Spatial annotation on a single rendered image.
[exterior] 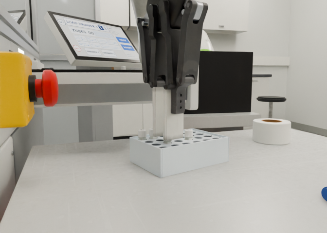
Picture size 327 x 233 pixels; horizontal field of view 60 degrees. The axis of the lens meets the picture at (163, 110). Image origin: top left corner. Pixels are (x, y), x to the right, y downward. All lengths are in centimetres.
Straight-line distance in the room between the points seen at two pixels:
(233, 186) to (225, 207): 6
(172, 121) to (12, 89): 19
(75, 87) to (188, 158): 25
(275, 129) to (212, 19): 389
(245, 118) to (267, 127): 41
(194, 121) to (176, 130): 51
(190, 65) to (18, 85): 19
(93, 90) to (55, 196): 25
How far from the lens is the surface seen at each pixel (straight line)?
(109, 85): 54
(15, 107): 30
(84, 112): 162
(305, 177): 41
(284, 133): 57
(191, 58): 35
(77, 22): 161
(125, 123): 369
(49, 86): 31
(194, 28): 35
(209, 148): 41
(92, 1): 240
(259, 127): 57
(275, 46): 530
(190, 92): 58
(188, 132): 42
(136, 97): 55
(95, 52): 148
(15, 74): 30
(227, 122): 94
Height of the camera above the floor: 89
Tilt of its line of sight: 7 degrees down
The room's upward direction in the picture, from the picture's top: straight up
